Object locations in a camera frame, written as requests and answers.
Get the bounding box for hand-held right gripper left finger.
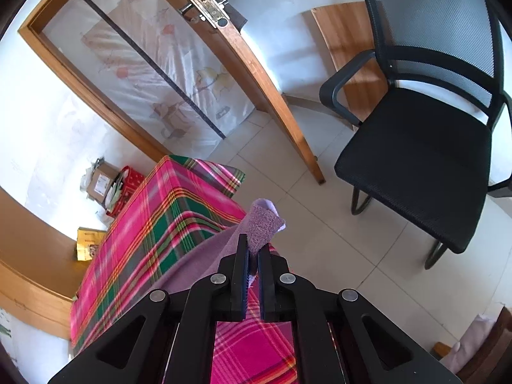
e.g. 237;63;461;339
48;234;251;384

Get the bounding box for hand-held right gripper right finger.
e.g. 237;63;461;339
257;244;460;384

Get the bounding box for purple pants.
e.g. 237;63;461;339
154;198;286;300

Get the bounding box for pink plaid bed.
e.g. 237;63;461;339
70;155;299;384

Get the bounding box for red box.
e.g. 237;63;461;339
106;165;147;217

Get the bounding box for yellow box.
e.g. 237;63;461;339
74;227;107;262

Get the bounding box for cardboard box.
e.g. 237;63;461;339
82;159;121;204

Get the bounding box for wooden door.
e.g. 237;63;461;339
158;0;325;185

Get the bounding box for black office chair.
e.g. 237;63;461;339
319;0;512;269

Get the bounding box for wooden wardrobe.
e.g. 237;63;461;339
0;188;108;340

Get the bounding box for clear door curtain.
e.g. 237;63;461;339
42;0;257;160

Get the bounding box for pale pink cloth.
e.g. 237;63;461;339
442;315;499;372

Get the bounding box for dark wooden furniture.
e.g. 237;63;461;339
434;306;512;382

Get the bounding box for black hanging bag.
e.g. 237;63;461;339
224;0;249;33

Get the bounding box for wooden board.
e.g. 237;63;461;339
311;2;388;131

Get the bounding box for metal door lock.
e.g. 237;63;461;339
178;0;230;28

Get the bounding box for wooden door frame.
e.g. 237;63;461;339
18;0;169;164

